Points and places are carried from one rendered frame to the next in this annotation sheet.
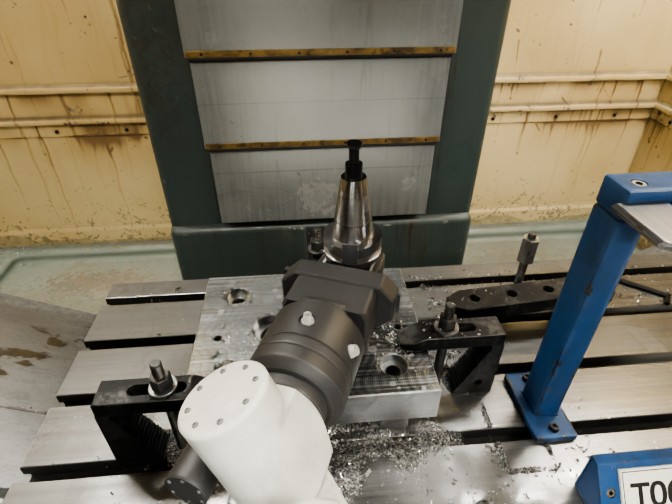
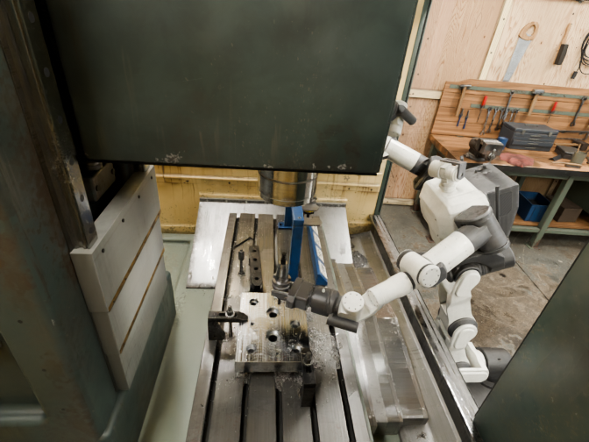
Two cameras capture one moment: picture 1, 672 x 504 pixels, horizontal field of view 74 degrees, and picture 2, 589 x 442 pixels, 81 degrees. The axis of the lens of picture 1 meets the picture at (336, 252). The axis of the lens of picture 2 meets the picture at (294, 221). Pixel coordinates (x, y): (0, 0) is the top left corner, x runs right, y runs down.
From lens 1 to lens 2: 105 cm
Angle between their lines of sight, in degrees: 73
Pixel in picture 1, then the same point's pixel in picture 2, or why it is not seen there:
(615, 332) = (264, 255)
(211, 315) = (263, 357)
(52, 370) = not seen: outside the picture
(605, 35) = not seen: hidden behind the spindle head
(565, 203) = not seen: hidden behind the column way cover
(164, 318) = (227, 408)
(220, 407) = (357, 300)
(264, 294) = (251, 338)
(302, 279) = (298, 295)
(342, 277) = (298, 286)
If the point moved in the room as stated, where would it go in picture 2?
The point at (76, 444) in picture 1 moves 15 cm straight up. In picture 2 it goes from (302, 427) to (308, 396)
